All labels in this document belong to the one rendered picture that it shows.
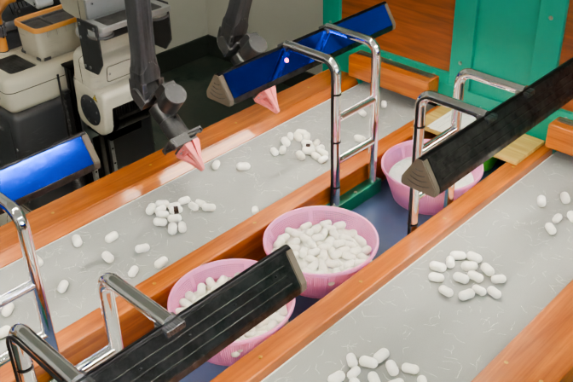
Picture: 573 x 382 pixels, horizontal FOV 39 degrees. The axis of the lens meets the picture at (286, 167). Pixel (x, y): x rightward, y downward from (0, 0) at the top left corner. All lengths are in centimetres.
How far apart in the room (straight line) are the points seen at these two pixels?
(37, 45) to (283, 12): 175
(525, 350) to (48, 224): 112
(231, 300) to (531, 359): 66
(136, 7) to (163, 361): 104
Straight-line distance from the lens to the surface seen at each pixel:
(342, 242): 189
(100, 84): 254
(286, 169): 217
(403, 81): 243
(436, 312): 172
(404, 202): 211
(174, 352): 115
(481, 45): 232
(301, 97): 248
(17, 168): 158
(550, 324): 171
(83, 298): 181
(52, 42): 278
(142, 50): 201
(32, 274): 149
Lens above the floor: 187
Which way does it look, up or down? 31 degrees down
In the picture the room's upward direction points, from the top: 2 degrees counter-clockwise
